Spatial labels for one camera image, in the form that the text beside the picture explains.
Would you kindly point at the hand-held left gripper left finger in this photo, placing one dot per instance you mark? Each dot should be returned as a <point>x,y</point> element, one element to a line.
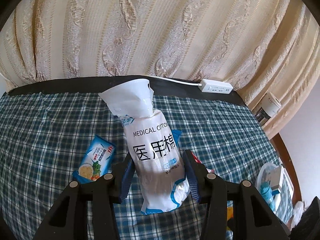
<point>126,180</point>

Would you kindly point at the white medical cotton bag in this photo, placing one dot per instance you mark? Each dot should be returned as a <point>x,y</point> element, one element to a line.
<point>155,155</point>

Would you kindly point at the white power strip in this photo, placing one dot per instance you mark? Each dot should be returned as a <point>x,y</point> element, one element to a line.
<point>217,86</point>

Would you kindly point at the plain blue snack packet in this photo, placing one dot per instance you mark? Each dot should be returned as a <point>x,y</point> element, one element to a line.
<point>176,135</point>

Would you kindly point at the white cylindrical canister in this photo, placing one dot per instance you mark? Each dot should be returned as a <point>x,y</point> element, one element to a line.
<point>268,107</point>

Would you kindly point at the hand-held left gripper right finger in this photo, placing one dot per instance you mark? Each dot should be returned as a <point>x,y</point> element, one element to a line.
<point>191,175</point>

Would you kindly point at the blue plaid tablecloth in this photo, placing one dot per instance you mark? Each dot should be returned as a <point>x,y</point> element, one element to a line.
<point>50,130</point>

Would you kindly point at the brown wooden frame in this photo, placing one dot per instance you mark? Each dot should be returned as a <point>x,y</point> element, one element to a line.
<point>287,160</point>

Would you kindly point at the light blue pictured snack packet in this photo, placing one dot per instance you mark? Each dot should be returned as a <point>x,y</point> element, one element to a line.
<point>96,157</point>

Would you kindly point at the beige patterned curtain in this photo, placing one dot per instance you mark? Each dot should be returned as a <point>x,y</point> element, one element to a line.
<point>150,30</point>

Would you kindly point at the red snack packet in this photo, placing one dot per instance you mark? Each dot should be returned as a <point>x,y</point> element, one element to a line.
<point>200,161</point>

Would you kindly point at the orange plastic cube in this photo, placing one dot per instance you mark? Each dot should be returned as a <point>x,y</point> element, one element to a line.
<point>230,205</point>

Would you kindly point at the clear plastic container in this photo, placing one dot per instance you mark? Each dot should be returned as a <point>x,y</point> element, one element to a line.
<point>265,175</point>

